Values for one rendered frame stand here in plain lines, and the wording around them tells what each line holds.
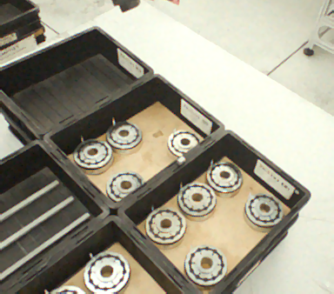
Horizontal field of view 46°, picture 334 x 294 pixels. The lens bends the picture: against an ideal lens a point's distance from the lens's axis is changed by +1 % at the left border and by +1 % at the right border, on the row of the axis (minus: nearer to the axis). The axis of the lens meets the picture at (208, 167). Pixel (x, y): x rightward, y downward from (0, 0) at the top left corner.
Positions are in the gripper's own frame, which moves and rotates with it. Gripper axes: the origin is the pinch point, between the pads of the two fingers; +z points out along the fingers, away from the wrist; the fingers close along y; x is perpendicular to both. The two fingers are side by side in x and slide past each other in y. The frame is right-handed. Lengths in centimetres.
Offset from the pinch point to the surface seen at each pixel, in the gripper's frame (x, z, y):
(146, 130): -45.2, -6.4, 13.7
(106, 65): -27.1, -0.8, -12.7
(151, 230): -70, -21, 33
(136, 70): -27.2, -4.9, 1.8
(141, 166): -56, -12, 19
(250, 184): -51, -2, 49
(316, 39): 69, 154, 24
